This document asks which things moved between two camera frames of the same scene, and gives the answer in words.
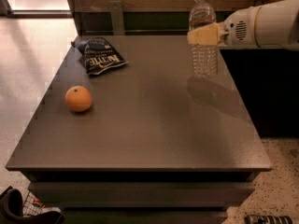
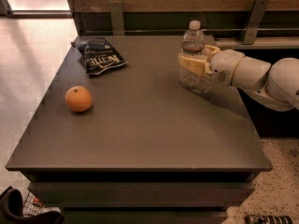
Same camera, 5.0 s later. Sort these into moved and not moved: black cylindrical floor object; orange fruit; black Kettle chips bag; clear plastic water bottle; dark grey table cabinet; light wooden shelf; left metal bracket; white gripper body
Moved: clear plastic water bottle; white gripper body
Not moved: orange fruit; black Kettle chips bag; black cylindrical floor object; left metal bracket; dark grey table cabinet; light wooden shelf
